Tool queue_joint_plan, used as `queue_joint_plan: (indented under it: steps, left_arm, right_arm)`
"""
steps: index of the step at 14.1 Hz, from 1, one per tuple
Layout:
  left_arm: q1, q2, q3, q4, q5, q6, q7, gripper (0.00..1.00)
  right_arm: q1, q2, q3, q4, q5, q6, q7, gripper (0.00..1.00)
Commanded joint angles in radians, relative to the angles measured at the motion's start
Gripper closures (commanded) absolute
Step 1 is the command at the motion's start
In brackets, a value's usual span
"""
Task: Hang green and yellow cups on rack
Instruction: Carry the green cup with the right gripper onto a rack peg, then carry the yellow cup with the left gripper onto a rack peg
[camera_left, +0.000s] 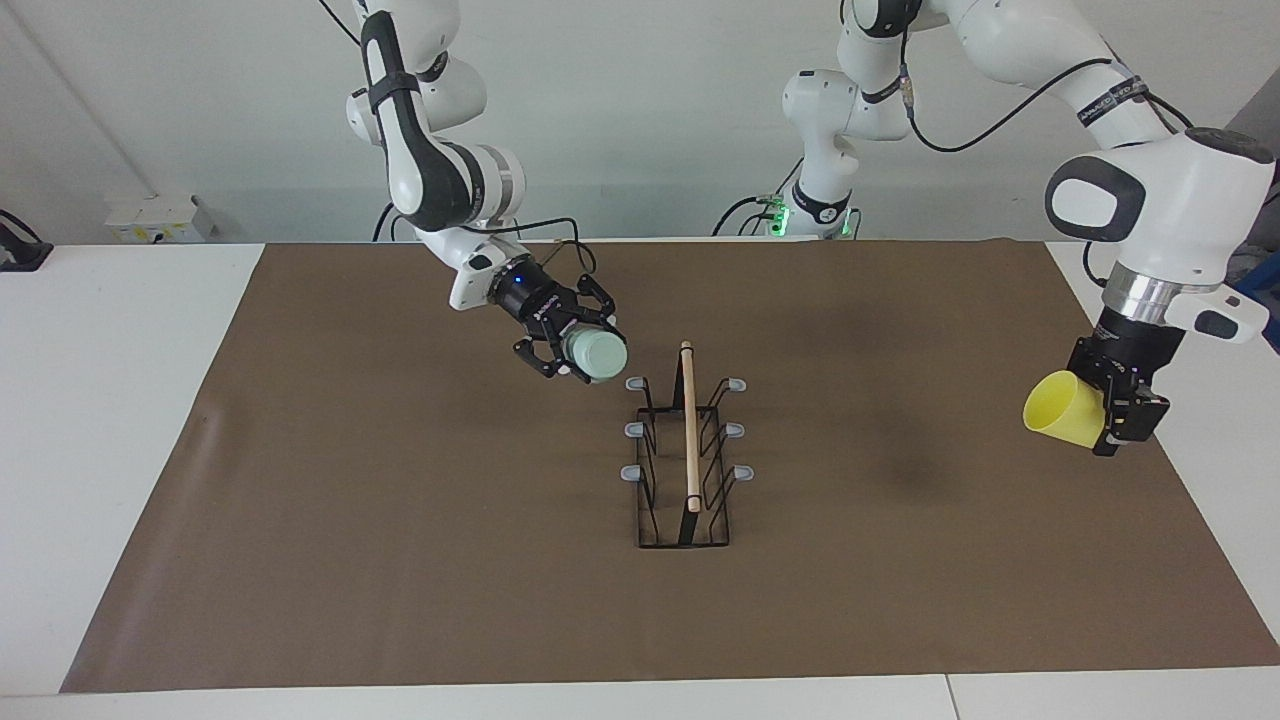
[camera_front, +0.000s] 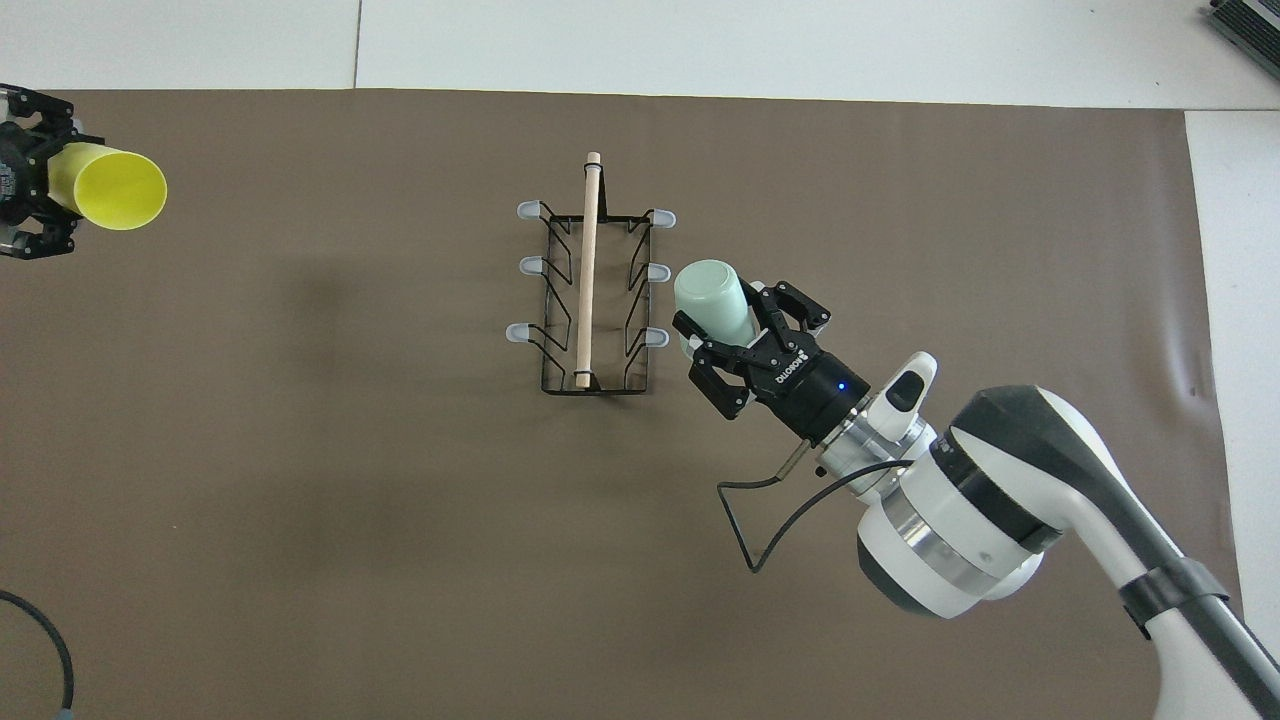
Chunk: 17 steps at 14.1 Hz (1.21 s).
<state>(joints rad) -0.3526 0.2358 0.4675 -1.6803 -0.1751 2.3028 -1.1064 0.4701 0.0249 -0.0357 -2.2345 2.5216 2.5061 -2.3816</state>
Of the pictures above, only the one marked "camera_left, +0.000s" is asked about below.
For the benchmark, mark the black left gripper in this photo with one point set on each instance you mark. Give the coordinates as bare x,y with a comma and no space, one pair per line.
1135,355

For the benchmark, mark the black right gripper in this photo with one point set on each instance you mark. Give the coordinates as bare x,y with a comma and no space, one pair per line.
535,300

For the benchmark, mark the pale green plastic cup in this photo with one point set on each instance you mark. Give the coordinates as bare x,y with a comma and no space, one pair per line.
598,358

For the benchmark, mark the yellow plastic cup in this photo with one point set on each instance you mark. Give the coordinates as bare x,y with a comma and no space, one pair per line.
1065,410

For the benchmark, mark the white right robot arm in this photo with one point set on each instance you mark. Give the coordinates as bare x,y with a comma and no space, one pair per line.
420,160

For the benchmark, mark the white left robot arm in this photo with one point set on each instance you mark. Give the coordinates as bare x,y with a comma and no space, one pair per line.
1180,200

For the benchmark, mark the blue box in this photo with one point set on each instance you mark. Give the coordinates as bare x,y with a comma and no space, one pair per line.
1262,300

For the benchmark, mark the brown table mat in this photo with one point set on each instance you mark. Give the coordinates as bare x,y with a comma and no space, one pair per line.
400,600

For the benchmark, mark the black table clamp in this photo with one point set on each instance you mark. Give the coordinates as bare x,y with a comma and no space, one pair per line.
20,255

